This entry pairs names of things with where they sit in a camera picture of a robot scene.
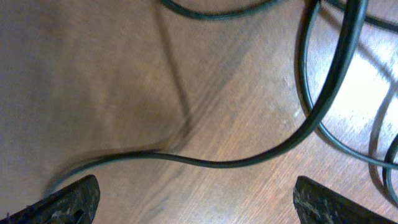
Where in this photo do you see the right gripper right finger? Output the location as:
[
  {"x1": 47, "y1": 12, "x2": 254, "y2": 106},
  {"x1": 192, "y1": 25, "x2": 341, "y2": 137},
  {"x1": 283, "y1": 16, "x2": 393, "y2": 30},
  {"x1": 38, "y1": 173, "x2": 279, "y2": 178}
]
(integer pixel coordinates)
[{"x1": 293, "y1": 176, "x2": 396, "y2": 224}]

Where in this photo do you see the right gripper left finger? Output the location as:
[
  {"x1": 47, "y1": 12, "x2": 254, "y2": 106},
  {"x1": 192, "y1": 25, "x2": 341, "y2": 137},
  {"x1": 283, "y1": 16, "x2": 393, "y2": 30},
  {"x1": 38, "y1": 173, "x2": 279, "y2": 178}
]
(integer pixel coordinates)
[{"x1": 1, "y1": 175, "x2": 101, "y2": 224}]

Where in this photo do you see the black usb cable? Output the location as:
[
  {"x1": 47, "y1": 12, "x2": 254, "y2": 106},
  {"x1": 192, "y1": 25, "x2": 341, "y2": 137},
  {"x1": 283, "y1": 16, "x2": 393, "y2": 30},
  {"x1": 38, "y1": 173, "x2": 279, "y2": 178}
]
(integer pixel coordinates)
[
  {"x1": 158, "y1": 0, "x2": 398, "y2": 206},
  {"x1": 43, "y1": 0, "x2": 369, "y2": 197}
]

